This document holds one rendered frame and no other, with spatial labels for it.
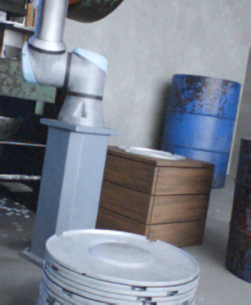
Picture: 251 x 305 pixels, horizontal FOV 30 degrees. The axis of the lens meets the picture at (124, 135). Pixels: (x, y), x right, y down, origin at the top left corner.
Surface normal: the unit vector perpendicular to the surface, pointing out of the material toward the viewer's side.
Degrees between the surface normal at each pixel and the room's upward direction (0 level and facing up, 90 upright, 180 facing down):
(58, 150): 90
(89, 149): 90
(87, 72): 90
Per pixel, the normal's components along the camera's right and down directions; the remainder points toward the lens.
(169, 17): 0.63, 0.14
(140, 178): -0.70, -0.07
